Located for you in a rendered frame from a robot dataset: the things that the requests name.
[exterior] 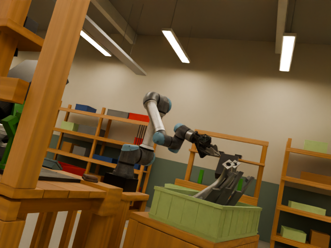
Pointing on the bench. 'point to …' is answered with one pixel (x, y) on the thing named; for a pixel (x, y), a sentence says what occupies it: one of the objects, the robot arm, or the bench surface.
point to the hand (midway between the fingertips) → (217, 155)
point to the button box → (49, 163)
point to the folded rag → (89, 178)
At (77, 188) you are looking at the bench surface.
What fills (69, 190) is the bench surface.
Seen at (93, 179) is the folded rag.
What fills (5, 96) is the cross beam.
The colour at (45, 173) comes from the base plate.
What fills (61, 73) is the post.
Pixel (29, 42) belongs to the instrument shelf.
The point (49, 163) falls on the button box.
